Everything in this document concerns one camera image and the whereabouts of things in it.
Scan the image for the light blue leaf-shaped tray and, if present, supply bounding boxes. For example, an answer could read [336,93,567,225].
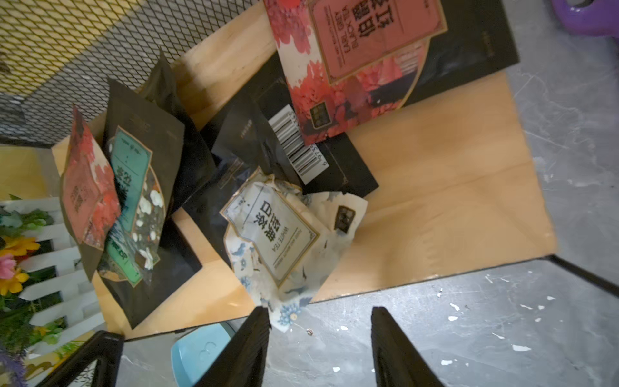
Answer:
[171,322,235,386]

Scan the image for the red tea bag packet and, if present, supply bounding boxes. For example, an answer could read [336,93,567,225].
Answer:
[61,106,121,280]

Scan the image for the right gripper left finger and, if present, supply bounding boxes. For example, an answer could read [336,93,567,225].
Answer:
[195,306,271,387]

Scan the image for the black wire two-tier shelf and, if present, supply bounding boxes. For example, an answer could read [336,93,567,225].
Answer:
[0,0,619,387]

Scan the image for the black tea bag barcode back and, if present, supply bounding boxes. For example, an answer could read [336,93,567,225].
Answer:
[183,54,379,263]

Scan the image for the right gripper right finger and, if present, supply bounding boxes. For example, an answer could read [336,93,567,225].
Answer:
[371,306,443,387]

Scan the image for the pink earl grey tea bag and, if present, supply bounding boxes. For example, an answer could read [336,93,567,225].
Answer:
[262,0,521,146]

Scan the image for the white tea bag packet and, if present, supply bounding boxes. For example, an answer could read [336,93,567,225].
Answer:
[220,168,368,332]

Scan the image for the purple garden fork pink handle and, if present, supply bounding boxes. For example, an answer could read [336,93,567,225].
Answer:
[551,0,618,39]

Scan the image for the teal jasmine tea bag packet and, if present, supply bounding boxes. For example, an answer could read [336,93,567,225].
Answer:
[98,80,201,328]

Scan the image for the flower bouquet white fence planter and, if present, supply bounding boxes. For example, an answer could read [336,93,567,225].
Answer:
[1,197,104,386]

